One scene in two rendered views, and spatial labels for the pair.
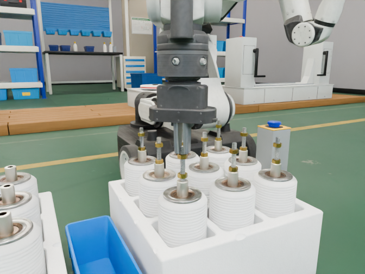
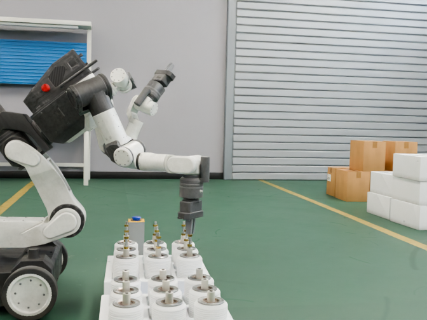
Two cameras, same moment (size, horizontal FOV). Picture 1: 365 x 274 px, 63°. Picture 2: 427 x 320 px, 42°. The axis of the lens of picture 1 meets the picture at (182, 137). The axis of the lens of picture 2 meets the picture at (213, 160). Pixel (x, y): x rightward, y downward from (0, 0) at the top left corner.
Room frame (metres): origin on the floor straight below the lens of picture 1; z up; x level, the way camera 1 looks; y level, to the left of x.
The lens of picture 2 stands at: (-0.18, 1.95, 0.76)
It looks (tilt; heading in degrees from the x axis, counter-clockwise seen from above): 4 degrees down; 288
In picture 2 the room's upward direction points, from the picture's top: 1 degrees clockwise
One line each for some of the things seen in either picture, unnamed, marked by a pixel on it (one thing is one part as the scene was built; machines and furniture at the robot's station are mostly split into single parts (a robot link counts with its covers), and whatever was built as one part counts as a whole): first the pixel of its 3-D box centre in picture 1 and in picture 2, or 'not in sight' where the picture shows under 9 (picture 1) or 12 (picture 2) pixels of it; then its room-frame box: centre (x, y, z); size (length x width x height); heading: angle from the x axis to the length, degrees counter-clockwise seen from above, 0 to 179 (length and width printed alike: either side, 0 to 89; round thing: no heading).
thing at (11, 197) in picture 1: (8, 194); (162, 274); (0.50, 0.32, 0.26); 0.02 x 0.02 x 0.03
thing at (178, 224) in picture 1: (182, 236); (189, 279); (0.53, 0.00, 0.16); 0.10 x 0.10 x 0.18
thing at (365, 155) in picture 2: not in sight; (366, 155); (0.05, -3.92, 0.45); 0.30 x 0.24 x 0.30; 120
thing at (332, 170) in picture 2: not in sight; (344, 181); (0.29, -4.15, 0.15); 0.30 x 0.24 x 0.30; 27
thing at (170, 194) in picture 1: (182, 194); (189, 255); (0.53, 0.00, 0.25); 0.08 x 0.08 x 0.01
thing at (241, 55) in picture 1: (277, 69); not in sight; (3.85, -1.20, 0.45); 1.51 x 0.57 x 0.74; 118
